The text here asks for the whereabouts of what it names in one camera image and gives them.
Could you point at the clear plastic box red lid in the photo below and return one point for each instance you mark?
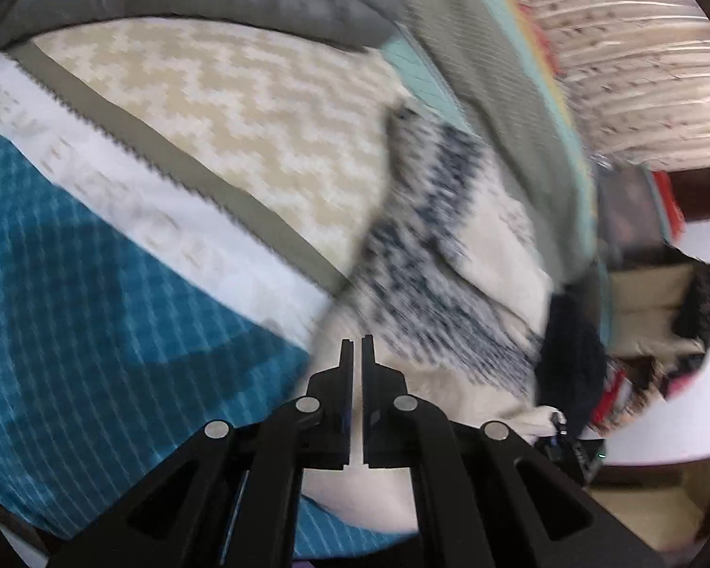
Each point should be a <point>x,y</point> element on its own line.
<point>633,219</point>

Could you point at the patchwork patterned bedspread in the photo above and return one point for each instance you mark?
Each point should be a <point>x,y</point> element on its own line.
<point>106,331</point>

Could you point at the beige floral curtain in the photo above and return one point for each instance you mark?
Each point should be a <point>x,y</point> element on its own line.
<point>639,59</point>

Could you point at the dark navy garment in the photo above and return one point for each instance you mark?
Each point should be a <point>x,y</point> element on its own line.
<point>571,355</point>

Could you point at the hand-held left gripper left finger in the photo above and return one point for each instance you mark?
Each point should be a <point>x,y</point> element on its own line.
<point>346,408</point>

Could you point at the brown wooden wardrobe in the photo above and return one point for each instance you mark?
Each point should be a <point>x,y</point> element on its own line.
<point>707,195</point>

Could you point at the pile of colourful clothes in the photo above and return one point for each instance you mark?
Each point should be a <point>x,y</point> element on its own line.
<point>627,396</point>

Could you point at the white navy-patterned knit sweater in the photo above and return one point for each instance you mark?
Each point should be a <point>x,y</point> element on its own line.
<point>449,319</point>

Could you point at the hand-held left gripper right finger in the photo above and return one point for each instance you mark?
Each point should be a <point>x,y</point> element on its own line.
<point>370,408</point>

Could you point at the black garment on box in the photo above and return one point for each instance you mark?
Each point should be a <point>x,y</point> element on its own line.
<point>698,307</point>

